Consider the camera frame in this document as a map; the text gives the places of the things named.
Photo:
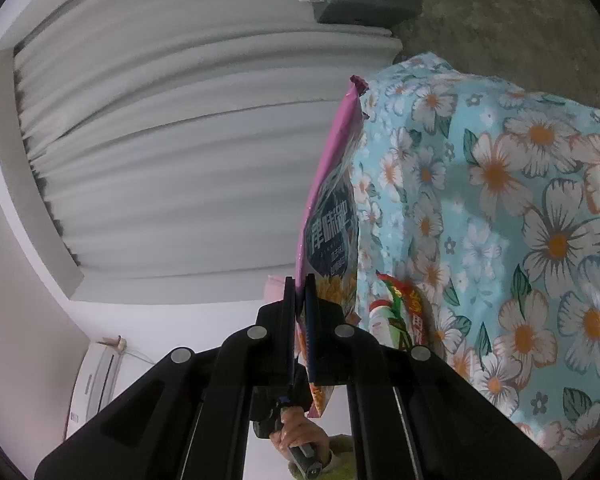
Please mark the person's left hand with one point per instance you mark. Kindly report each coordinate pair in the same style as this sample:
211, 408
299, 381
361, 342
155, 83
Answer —
305, 430

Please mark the white curtain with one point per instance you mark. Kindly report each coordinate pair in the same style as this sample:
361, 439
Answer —
190, 135

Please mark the white air conditioner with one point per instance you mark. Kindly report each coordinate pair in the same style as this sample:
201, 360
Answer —
92, 390

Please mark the red green packet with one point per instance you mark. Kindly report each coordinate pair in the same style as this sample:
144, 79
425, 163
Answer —
400, 310

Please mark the floral blue tablecloth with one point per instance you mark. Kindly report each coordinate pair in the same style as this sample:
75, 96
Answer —
505, 220

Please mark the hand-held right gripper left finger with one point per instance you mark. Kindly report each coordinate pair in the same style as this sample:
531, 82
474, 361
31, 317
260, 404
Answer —
291, 320

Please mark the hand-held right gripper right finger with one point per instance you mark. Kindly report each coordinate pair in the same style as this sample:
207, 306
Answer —
310, 330

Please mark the pink snack packet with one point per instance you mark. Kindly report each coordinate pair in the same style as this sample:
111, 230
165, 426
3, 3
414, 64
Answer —
330, 200

